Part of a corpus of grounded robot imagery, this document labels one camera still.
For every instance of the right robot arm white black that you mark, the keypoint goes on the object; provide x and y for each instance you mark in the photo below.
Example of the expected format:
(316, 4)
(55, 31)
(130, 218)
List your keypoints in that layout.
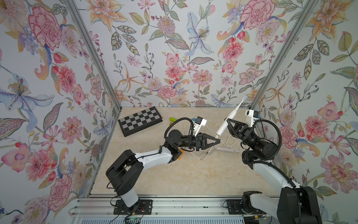
(296, 204)

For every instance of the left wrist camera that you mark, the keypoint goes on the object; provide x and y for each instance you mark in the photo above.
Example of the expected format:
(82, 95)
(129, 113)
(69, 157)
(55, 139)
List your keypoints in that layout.
(198, 123)

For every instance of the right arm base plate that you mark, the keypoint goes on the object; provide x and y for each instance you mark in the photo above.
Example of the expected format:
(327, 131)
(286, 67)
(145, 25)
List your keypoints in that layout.
(242, 206)

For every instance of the black white folding chessboard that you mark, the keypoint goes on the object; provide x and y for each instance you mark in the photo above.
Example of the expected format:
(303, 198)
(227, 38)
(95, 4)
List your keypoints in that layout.
(139, 121)

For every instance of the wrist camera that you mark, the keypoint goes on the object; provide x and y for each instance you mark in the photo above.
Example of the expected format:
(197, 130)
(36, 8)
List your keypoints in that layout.
(198, 123)
(251, 117)

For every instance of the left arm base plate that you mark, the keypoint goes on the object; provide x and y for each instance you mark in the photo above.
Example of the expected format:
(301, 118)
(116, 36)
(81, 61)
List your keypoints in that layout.
(142, 207)

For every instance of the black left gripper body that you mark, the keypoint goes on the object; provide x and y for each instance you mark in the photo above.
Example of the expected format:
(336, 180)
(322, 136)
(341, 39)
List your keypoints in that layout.
(187, 141)

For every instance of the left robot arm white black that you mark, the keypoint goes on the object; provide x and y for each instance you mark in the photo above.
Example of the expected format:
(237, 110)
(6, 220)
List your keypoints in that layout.
(125, 171)

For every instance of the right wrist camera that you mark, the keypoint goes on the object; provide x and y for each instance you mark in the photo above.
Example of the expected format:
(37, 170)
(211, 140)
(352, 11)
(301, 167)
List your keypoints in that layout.
(251, 117)

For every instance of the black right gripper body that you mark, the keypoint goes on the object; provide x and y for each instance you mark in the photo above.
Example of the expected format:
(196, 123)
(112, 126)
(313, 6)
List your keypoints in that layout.
(251, 142)

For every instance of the aluminium front rail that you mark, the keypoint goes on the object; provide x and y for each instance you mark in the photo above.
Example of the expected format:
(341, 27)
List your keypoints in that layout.
(164, 207)

